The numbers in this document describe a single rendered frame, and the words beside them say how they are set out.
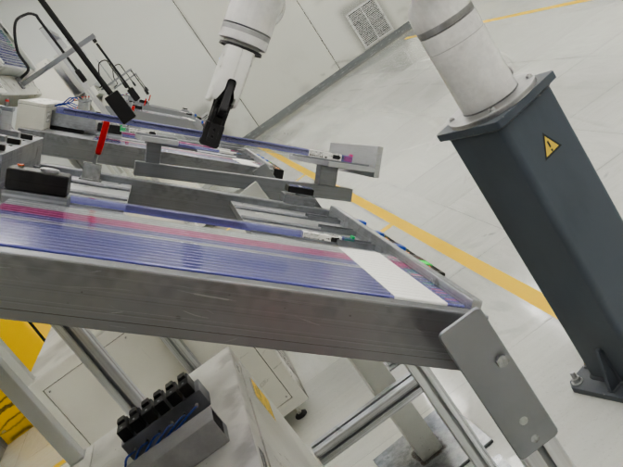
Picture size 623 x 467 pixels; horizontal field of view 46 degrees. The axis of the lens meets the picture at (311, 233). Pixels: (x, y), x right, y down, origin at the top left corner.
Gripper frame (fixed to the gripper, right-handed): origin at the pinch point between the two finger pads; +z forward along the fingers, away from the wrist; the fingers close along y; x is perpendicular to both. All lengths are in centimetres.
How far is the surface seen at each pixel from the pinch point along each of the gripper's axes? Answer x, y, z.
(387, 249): 26.3, 29.3, 6.2
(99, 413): 2, -85, 92
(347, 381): 75, -91, 64
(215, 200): 5.2, -7.8, 11.6
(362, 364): 52, -29, 40
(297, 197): 19.6, -7.8, 6.2
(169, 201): -2.7, -7.8, 14.4
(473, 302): 26, 58, 6
